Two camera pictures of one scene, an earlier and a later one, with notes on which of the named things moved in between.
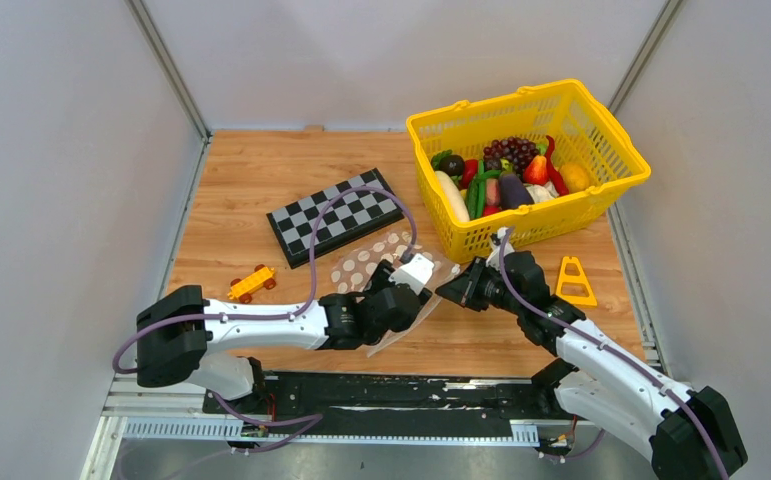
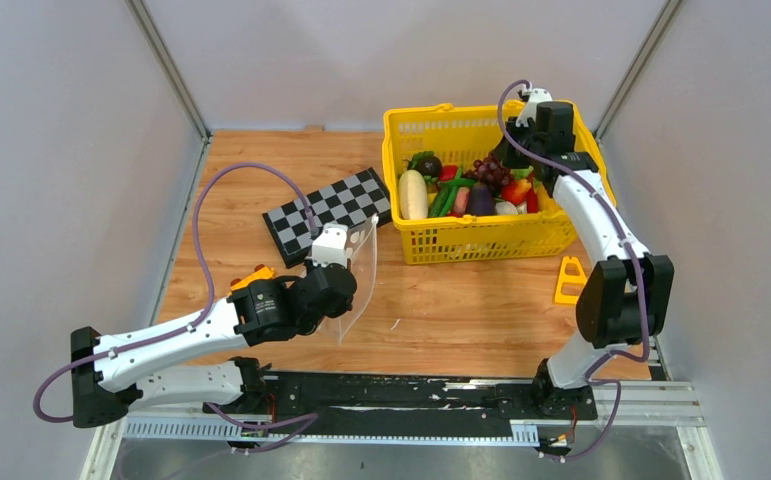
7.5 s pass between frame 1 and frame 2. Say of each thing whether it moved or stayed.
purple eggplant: moved
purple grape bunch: moved
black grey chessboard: stayed
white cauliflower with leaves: moved
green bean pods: moved
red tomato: moved
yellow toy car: stayed
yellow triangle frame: stayed
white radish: moved
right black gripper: moved
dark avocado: moved
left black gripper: moved
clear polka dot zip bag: moved
